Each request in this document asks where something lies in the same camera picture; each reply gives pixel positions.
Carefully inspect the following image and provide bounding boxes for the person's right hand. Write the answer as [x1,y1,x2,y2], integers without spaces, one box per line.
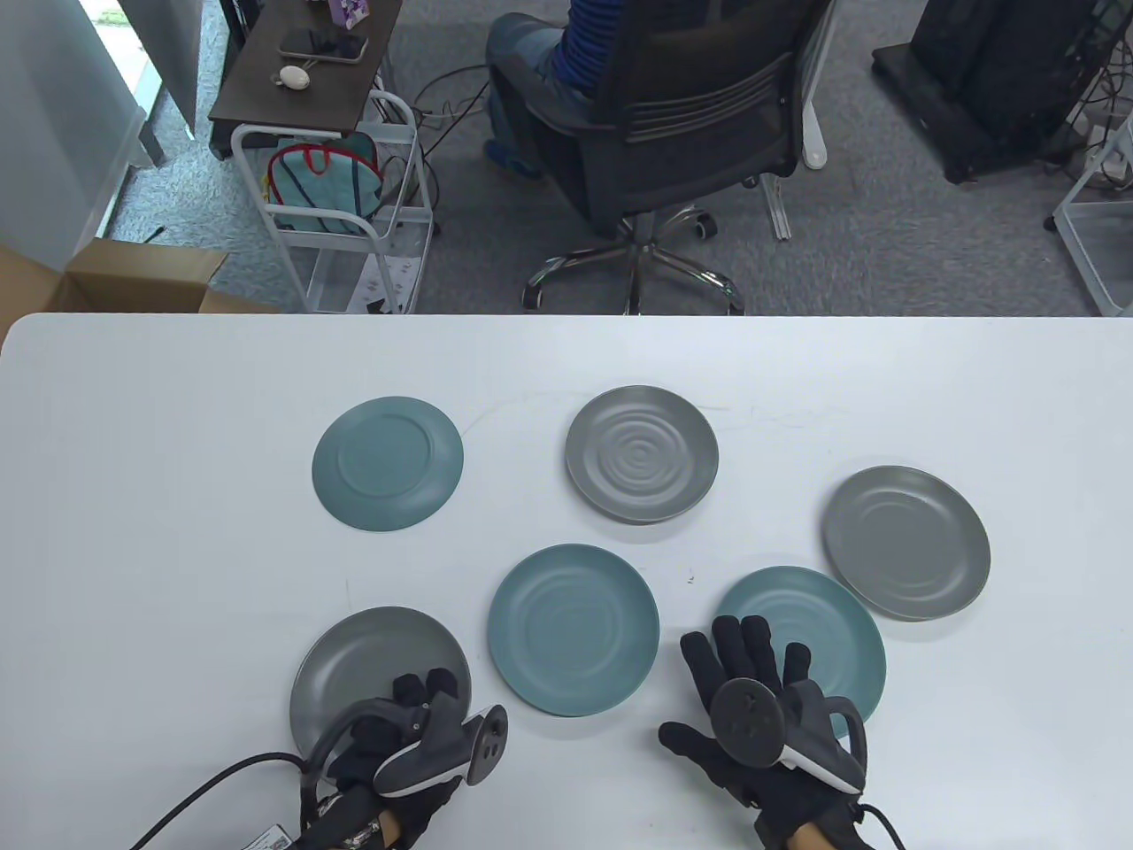
[658,615,870,838]

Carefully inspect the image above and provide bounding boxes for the grey partition panel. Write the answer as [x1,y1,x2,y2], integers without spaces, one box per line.
[115,0,204,138]

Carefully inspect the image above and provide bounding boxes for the person's left forearm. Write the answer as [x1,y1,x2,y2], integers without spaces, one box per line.
[266,801,426,850]

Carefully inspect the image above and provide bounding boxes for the teal bag with red trim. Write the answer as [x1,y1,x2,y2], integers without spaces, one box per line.
[266,133,383,236]

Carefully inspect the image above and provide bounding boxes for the teal plate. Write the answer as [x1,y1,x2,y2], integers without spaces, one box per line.
[715,566,887,740]
[312,396,465,533]
[487,543,661,718]

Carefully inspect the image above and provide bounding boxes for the person's right forearm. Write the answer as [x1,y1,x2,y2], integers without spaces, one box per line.
[783,819,851,850]

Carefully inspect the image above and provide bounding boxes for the black left glove cable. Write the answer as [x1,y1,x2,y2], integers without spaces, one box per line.
[133,753,306,850]

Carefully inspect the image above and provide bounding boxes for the black floor cables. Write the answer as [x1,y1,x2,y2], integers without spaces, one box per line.
[412,66,492,178]

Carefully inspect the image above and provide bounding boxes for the person's left hand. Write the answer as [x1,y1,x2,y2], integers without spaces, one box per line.
[305,670,472,842]

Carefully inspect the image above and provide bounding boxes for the black white controller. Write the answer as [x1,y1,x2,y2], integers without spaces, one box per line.
[301,697,510,798]
[711,677,870,795]

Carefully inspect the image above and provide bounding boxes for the white wire basket cart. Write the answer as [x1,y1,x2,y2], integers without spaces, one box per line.
[1044,115,1133,317]

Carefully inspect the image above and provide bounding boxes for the white metal cart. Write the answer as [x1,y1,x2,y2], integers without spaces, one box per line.
[230,89,439,315]

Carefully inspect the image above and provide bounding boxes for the cardboard box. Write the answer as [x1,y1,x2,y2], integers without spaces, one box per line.
[0,237,284,351]

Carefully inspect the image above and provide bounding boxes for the dark wooden side table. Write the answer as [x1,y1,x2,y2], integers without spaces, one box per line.
[209,0,404,160]

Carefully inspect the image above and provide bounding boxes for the black equipment rack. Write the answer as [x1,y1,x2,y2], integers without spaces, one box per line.
[872,0,1133,185]

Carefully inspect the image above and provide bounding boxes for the black right glove cable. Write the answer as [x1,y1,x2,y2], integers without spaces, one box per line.
[854,801,908,850]

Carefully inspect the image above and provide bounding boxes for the white desk leg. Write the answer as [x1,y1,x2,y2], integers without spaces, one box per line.
[759,0,840,242]

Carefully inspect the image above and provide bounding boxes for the black glove cable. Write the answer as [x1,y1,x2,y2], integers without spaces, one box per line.
[854,801,908,850]
[133,753,306,850]

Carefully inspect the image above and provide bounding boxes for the black smartphone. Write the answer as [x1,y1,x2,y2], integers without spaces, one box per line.
[280,29,369,65]

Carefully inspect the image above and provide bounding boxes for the black office chair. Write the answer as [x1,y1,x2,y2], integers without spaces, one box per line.
[520,0,837,317]

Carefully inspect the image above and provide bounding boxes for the grey rippled plate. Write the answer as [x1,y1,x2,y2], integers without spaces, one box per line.
[565,385,720,525]

